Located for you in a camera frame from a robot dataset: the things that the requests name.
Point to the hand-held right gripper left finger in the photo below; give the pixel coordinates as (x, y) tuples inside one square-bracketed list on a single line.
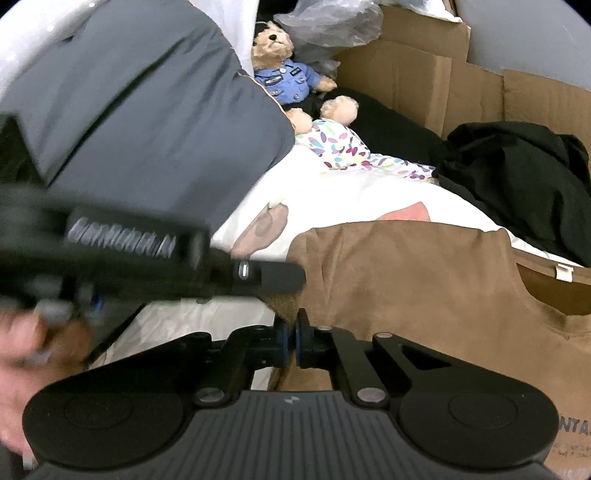
[(284, 344)]

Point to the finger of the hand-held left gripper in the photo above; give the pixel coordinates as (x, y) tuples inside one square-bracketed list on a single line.
[(268, 277)]

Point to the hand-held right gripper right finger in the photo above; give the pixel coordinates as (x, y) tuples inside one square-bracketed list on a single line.
[(302, 344)]

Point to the brown printed t-shirt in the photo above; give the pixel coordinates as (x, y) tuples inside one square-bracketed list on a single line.
[(415, 300)]

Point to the person's left hand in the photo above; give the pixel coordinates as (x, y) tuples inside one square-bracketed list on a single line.
[(14, 369)]

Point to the bear print bed sheet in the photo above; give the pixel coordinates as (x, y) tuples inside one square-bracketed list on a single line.
[(332, 198)]

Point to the grey blanket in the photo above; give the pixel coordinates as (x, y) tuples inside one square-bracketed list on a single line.
[(152, 115)]

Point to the colourful patterned cloth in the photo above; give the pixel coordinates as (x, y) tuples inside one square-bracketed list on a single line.
[(341, 145)]

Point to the flat black cloth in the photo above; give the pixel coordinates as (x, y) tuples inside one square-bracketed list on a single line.
[(392, 129)]

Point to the teddy bear in blue shirt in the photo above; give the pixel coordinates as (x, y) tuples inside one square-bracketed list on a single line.
[(281, 76)]

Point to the cardboard sheet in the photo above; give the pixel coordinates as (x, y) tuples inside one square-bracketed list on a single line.
[(406, 87)]

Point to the clear plastic bag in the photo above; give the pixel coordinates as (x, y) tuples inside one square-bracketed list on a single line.
[(323, 27)]

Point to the black clothing pile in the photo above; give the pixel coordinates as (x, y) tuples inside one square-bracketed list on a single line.
[(521, 184)]

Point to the cardboard box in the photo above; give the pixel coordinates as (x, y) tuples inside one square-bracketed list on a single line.
[(425, 32)]

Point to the grey washing machine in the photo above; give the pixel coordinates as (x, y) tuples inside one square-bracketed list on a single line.
[(531, 37)]

